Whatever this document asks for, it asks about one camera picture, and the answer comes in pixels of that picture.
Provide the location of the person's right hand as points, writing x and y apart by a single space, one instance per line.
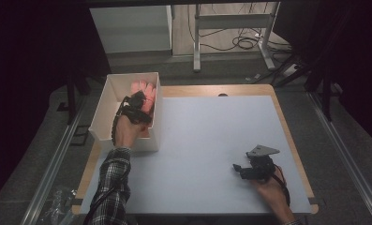
269 193

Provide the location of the white power strip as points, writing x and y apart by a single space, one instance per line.
290 70

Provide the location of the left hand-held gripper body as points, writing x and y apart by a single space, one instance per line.
133 109

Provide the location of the white cabinet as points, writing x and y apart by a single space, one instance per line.
130 29

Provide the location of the person's left hand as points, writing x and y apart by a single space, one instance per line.
126 132

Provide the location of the clear plastic bag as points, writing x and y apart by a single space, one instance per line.
57 204

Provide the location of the aluminium floor rail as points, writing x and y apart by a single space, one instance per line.
346 156
51 168

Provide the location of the black stand leg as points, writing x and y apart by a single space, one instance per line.
71 100
326 100

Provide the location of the pink glove with red print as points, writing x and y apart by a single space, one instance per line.
148 93

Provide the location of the grey metal desk frame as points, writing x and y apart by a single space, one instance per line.
233 21

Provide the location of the light grey table mat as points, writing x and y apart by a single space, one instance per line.
205 156

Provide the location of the white cardboard box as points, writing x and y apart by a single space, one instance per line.
105 122

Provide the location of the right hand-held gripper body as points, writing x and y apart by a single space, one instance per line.
263 167

